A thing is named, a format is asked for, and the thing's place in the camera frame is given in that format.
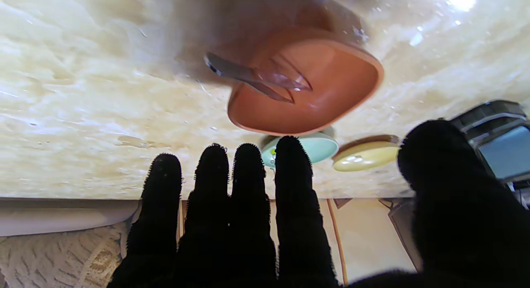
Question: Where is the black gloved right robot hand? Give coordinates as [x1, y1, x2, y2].
[108, 120, 530, 288]

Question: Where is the small pill box blue lid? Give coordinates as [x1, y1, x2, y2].
[449, 99, 530, 185]

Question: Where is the dark cabinet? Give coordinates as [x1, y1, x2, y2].
[379, 198, 424, 273]

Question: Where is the round yellow dish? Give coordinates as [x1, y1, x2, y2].
[332, 136, 401, 172]

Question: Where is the round green dish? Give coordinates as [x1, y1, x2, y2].
[261, 133, 339, 168]

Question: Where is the red-orange dish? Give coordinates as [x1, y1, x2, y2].
[227, 29, 384, 136]

